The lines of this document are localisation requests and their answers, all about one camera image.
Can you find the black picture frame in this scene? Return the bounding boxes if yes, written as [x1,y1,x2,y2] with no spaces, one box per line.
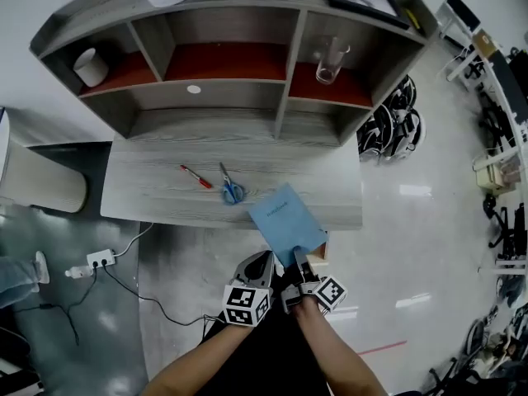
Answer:
[321,0,412,31]

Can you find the clear drinking glass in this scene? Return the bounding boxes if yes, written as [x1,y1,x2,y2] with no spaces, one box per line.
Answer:
[315,35,351,85]

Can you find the large black monitor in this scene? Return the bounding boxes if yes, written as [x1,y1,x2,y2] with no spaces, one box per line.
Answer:
[493,51,528,123]

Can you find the white cylindrical cup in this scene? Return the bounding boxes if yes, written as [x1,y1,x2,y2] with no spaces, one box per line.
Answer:
[73,47,110,88]

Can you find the person's left forearm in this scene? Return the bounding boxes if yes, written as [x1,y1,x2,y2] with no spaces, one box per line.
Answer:
[139,322,255,396]

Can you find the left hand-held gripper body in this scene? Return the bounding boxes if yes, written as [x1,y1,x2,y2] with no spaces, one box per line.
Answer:
[222,276,276,328]

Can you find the white wooden desk drawer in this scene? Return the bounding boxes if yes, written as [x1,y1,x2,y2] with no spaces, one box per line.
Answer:
[307,241,330,263]

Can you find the grey wooden desk hutch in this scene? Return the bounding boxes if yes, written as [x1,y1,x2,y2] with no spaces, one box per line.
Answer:
[28,0,439,150]

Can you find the white power cable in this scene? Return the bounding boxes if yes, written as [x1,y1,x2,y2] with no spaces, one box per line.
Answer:
[111,221,154,258]

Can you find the clear plastic water bottle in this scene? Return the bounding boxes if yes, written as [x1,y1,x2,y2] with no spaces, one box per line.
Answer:
[64,264,95,279]

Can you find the blue handled scissors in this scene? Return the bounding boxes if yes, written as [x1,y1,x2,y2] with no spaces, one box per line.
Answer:
[219,162,245,205]

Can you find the white round pedestal table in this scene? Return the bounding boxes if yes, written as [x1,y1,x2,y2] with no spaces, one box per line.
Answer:
[0,105,90,214]

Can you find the tan cardboard box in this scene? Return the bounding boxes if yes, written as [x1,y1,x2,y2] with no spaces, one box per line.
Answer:
[472,29,500,59]

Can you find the red pen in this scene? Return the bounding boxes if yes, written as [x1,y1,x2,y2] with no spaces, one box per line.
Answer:
[179,164,213,190]

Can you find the small black monitor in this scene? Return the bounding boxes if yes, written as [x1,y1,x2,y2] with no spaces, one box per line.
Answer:
[445,0,482,32]

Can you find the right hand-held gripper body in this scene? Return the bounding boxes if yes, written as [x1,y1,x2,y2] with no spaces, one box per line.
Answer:
[280,276,349,315]

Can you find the person's right forearm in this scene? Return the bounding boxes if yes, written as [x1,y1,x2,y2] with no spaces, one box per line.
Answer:
[295,299,389,396]

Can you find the blue notebook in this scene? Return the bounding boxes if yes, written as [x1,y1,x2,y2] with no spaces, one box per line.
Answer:
[247,182,330,268]

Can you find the person's black trousers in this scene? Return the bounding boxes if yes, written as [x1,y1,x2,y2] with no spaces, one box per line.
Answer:
[201,270,331,396]

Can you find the long black power cable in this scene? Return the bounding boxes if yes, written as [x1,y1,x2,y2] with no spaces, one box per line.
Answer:
[102,264,226,328]

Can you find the white power strip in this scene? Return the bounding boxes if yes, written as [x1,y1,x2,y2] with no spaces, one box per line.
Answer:
[86,248,116,269]

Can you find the pile of black white helmets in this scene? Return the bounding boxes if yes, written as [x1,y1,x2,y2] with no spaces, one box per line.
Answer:
[356,74,426,164]

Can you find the beige box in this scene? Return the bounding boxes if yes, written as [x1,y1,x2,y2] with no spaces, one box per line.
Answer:
[474,154,521,191]

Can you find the grey wood-grain table top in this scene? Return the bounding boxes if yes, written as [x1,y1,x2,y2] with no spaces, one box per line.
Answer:
[100,136,364,231]

